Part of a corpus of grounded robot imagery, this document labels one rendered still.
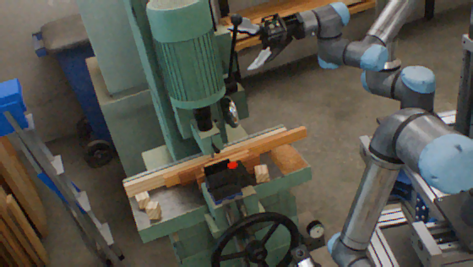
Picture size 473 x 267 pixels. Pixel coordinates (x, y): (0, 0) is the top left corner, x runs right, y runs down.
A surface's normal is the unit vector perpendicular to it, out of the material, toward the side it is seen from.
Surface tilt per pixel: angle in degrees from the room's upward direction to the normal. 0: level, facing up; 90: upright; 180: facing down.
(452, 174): 85
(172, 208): 0
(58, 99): 90
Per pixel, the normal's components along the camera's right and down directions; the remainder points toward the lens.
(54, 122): 0.36, 0.48
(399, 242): -0.16, -0.81
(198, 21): 0.72, 0.29
